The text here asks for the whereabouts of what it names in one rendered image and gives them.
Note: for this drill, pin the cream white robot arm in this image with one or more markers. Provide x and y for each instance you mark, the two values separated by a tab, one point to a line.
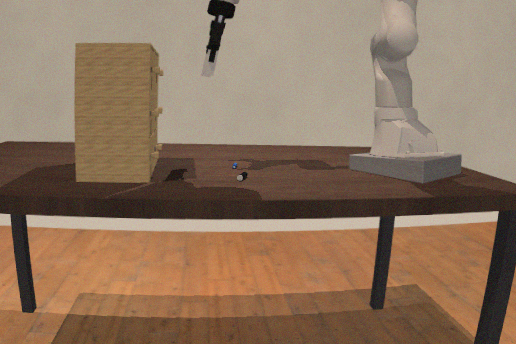
396	124

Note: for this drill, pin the tan wooden chest of drawers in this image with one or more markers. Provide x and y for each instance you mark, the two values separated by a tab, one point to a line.
112	87

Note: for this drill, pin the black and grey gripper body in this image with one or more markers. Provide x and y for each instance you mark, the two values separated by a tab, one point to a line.
222	8

